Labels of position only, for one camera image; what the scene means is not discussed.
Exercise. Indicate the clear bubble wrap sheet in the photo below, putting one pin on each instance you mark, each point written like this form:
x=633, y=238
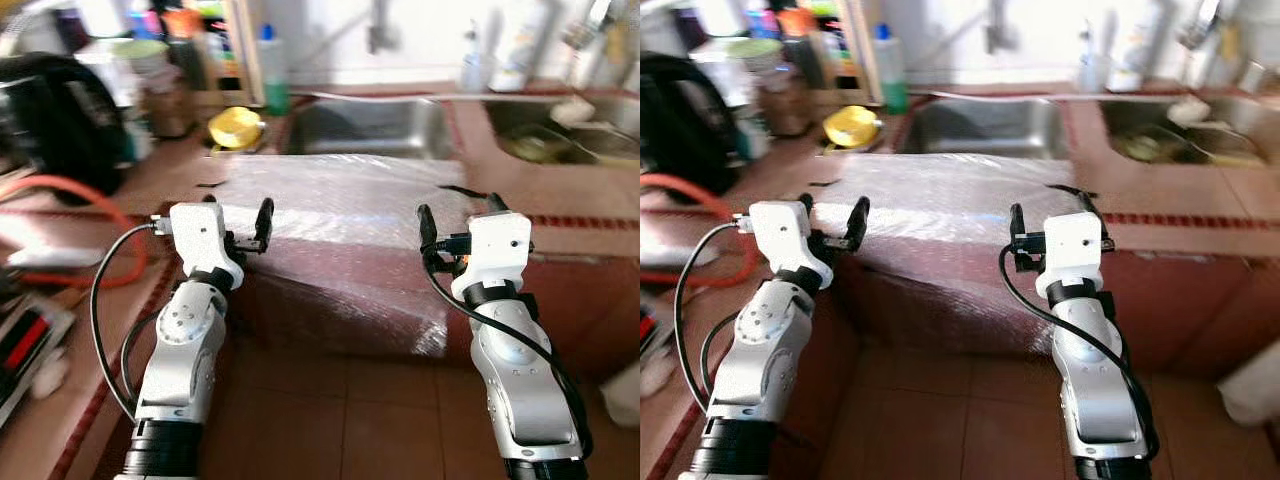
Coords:
x=340, y=220
x=940, y=220

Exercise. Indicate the stainless steel sink basin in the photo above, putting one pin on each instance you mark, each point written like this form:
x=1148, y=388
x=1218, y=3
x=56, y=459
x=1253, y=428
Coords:
x=560, y=135
x=365, y=128
x=1180, y=135
x=985, y=128

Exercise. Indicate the patterned bowl green lid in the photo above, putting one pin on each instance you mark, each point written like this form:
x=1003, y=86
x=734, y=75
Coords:
x=138, y=55
x=755, y=55

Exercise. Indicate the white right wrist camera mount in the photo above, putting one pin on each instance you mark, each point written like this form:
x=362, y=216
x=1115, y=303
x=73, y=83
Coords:
x=1072, y=250
x=495, y=250

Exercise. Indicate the grey metal faucet pipe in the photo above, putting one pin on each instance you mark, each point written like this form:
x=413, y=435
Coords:
x=1001, y=35
x=382, y=35

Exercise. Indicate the white plastic bin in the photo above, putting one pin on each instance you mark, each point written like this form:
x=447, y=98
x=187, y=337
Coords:
x=622, y=395
x=1252, y=385

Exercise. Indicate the black round appliance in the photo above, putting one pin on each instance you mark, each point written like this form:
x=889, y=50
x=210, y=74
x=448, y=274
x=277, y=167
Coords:
x=55, y=120
x=685, y=120

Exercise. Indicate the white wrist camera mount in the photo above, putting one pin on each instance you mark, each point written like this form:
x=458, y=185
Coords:
x=1072, y=250
x=495, y=250
x=785, y=240
x=200, y=240

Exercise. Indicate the green dish soap bottle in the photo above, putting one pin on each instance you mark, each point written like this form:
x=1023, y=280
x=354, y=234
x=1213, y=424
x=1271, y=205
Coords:
x=272, y=70
x=890, y=70

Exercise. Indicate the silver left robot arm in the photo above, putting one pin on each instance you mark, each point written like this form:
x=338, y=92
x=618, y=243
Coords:
x=180, y=340
x=760, y=340

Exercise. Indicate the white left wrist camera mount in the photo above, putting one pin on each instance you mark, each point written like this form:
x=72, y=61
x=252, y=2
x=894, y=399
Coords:
x=200, y=240
x=785, y=240

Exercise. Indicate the orange lid glass jar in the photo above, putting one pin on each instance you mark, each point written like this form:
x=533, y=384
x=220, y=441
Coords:
x=182, y=50
x=796, y=50

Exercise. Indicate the clear plastic cup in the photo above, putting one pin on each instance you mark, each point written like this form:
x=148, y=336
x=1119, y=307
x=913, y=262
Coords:
x=477, y=70
x=1094, y=70

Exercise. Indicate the red black box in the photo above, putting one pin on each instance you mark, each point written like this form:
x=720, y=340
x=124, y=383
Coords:
x=30, y=345
x=652, y=345

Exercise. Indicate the long black tape strip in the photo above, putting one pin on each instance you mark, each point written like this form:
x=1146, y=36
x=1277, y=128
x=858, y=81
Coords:
x=462, y=191
x=1068, y=190

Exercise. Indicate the yellow plastic cup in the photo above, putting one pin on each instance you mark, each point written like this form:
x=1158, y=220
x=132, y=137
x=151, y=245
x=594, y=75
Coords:
x=236, y=127
x=852, y=126

